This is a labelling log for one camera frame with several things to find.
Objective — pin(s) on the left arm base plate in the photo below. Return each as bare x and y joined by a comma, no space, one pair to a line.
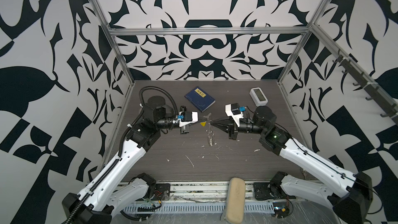
161,192

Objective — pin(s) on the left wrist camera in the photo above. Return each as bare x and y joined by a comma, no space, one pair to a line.
186,117

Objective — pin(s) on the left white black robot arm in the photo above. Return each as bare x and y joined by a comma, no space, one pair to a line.
100,201

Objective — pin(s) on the small circuit board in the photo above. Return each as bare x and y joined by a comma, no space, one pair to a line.
282,210

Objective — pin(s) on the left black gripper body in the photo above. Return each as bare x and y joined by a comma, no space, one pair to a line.
183,128

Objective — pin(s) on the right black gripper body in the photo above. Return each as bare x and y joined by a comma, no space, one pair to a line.
237,129

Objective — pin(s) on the blue book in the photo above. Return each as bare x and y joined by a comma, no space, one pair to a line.
200,99

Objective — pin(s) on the wall hook rack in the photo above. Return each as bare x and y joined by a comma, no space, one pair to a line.
374,90

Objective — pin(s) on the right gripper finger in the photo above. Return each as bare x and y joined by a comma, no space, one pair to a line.
222,126
220,122

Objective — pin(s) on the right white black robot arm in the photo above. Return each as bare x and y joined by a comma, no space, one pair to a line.
349,195

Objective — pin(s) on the beige pencil case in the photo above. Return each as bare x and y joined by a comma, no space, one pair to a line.
235,202

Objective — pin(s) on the white digital clock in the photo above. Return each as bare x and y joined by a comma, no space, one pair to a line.
258,97

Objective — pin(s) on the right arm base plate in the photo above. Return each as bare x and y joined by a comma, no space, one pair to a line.
265,191

